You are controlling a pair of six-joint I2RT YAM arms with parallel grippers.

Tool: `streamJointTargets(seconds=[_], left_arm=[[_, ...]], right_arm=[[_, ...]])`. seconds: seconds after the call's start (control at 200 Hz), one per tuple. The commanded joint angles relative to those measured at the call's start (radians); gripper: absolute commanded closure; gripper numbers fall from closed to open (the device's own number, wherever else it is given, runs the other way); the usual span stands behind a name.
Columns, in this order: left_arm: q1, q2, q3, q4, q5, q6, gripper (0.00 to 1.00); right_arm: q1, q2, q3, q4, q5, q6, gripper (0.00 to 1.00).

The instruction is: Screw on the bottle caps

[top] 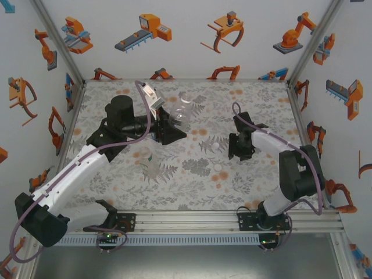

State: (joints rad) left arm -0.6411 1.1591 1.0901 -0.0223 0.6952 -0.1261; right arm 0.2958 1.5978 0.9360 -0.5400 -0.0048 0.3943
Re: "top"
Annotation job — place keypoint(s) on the clear bottle green label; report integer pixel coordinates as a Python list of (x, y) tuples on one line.
[(148, 162)]

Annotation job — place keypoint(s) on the wide aluminium extrusion rail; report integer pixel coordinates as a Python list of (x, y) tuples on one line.
[(186, 222)]

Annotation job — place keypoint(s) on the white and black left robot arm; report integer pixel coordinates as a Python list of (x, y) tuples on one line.
[(72, 174)]

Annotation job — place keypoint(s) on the grey floral table mat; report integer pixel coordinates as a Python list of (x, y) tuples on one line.
[(186, 191)]

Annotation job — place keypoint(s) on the aluminium frame post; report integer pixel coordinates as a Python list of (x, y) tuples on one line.
[(27, 273), (316, 37), (348, 267), (57, 37)]

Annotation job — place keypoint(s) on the thin aluminium rail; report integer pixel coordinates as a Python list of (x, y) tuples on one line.
[(247, 80)]

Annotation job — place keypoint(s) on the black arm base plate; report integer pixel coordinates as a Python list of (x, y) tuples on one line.
[(245, 222), (129, 222)]

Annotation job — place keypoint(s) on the aluminium side rail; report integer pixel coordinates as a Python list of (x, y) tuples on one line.
[(298, 116), (73, 116)]

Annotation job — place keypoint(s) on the small circuit board green light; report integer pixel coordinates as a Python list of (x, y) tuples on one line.
[(267, 241), (108, 236)]

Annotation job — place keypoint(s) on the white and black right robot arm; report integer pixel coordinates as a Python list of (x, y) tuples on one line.
[(296, 174)]

